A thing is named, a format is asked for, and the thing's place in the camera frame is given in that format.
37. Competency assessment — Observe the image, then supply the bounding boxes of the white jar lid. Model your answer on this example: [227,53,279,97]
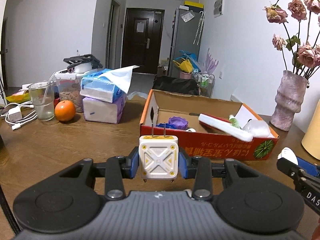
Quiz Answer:
[185,128,196,132]

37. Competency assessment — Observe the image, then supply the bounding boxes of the small white round device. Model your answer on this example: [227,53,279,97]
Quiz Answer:
[278,147,298,165]

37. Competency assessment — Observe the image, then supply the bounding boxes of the white plug adapter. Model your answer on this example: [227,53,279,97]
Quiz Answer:
[138,124,179,182]

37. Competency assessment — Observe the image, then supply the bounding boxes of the red lint brush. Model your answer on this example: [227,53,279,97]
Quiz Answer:
[198,114,253,142]

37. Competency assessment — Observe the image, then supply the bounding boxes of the blue round lid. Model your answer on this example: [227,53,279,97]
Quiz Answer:
[156,123,176,129]

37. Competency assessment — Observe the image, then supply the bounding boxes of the green plastic bottle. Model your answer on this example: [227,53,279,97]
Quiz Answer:
[229,115,241,129]

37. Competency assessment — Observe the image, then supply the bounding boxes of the white plastic container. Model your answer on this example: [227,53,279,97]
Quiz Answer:
[242,119,271,138]

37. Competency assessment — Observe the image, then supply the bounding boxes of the red cardboard box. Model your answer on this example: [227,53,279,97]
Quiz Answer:
[140,89,279,161]

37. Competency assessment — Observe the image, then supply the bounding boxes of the purple tissue pack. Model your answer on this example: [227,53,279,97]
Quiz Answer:
[82,94,126,124]

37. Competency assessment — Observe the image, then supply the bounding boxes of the orange fruit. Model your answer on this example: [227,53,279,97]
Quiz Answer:
[55,100,76,122]

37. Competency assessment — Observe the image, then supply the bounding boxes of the black bag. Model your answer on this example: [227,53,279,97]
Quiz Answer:
[152,76,200,95]

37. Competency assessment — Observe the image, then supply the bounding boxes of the blue tissue pack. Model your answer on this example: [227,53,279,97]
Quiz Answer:
[80,65,139,103]

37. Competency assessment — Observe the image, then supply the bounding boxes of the metal trolley rack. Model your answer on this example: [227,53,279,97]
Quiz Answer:
[193,73,215,98]

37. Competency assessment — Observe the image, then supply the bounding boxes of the clear food container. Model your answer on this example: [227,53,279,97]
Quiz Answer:
[55,69,97,113]

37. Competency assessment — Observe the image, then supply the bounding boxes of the pink ceramic vase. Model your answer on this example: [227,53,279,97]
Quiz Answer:
[270,70,309,132]

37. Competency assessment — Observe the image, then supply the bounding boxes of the glass cup with straw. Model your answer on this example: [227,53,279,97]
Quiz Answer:
[28,80,55,121]

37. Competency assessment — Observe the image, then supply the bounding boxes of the black device on container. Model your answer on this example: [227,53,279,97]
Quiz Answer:
[63,54,103,73]

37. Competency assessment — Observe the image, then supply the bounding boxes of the dried pink roses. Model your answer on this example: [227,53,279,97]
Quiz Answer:
[263,0,319,80]

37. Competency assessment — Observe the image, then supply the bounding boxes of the grey refrigerator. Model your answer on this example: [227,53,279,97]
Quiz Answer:
[168,8,202,77]

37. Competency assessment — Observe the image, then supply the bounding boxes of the dark entrance door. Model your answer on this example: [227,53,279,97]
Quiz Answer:
[121,8,165,74]

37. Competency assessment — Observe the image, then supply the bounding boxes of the white charger with cables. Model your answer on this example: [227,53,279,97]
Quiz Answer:
[1,101,37,131]

